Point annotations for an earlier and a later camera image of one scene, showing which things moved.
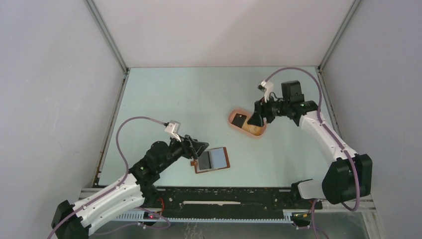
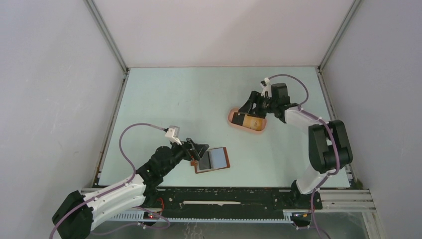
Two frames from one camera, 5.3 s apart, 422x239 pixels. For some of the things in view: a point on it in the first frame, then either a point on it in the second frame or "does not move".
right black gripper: (261, 111) to (247, 107)
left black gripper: (191, 148) does not move
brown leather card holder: (211, 160) does not move
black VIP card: (239, 120) does not move
